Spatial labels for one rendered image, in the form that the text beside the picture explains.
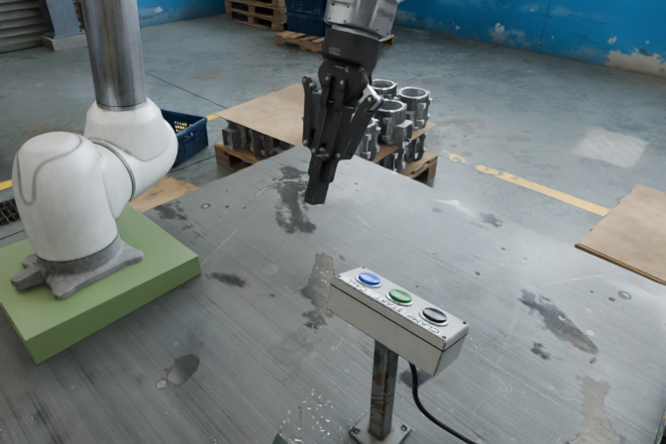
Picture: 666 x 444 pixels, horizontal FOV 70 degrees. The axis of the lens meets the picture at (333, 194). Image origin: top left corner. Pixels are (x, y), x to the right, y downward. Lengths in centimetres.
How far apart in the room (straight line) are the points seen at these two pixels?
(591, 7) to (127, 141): 535
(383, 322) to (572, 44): 557
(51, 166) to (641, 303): 117
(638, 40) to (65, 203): 549
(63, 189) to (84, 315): 23
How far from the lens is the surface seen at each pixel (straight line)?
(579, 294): 114
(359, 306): 63
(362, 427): 82
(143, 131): 109
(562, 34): 607
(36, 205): 100
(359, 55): 62
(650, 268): 249
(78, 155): 99
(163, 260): 108
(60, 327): 101
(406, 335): 60
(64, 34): 674
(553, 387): 95
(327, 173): 66
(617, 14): 588
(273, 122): 294
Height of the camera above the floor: 150
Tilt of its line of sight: 32 degrees down
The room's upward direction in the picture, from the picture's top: straight up
